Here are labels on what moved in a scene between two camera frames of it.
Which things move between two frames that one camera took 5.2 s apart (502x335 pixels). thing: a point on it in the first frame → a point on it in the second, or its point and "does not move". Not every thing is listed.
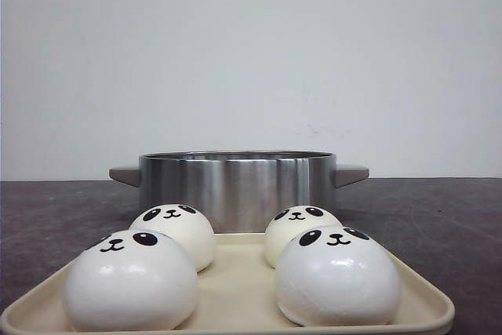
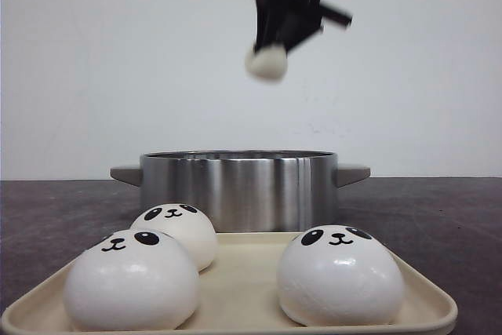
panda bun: [288, 223] → [268, 63]
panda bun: [130, 281] does not move
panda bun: [337, 276] does not move
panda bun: [187, 224] does not move
